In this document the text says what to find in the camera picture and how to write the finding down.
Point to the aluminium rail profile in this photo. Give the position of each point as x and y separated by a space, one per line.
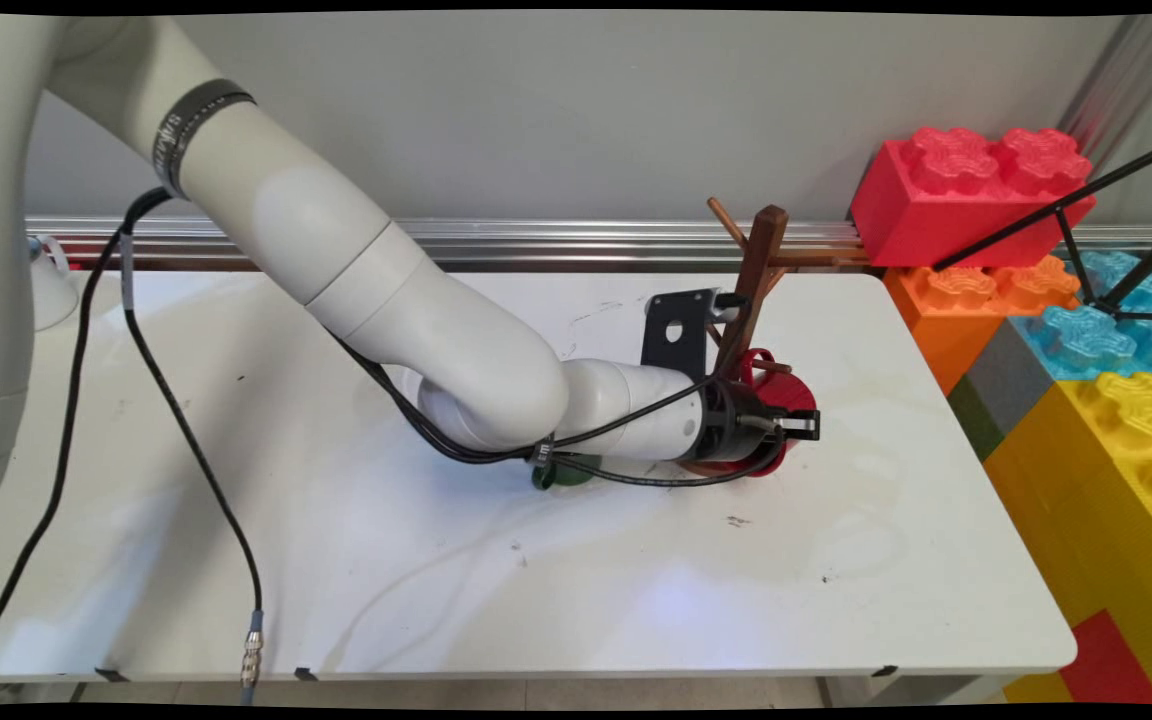
556 240

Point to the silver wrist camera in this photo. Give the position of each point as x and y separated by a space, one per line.
729 299

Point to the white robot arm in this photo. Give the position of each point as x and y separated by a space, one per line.
386 290

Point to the grey giant building block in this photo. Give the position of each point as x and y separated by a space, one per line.
1006 375

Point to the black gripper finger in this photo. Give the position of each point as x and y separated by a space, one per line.
786 415
802 431

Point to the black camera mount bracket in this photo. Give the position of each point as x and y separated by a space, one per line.
676 350

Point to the small red building block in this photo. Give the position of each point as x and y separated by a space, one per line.
1111 665

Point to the dark green mug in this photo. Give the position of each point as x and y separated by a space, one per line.
566 472

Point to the blue giant building block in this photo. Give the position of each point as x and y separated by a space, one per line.
1086 340

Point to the white enamel mug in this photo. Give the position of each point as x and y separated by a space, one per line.
51 295

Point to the black tripod stand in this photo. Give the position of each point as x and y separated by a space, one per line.
1071 235

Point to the yellow giant building block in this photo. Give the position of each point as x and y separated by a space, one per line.
1096 500

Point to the brown wooden mug tree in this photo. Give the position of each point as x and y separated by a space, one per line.
756 270

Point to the orange giant building block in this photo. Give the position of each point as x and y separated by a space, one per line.
946 320

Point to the red mug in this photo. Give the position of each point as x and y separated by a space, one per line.
791 395

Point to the dark green building block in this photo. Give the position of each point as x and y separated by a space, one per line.
974 420

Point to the red giant building block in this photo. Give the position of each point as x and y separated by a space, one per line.
936 205

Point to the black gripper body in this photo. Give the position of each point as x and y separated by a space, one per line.
731 425

